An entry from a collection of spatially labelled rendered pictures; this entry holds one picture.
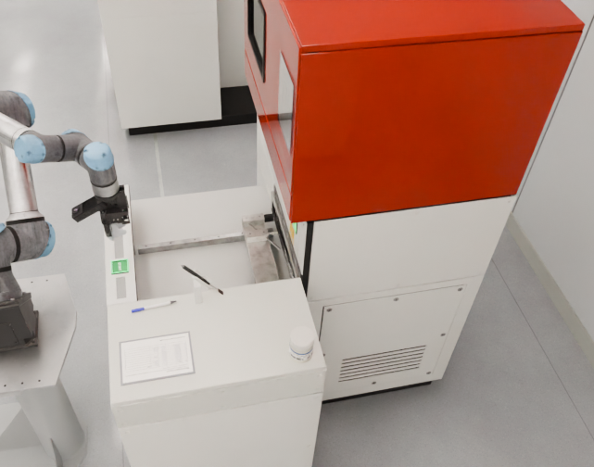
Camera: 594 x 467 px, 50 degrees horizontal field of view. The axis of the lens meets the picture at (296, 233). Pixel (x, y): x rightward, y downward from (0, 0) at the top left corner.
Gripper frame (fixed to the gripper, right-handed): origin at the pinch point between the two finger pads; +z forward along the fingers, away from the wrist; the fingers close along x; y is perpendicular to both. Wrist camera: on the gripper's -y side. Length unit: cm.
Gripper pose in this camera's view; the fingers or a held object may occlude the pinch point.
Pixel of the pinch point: (109, 237)
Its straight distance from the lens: 208.6
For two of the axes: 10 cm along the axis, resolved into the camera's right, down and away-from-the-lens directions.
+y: 9.7, -1.3, 1.8
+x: -2.2, -7.2, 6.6
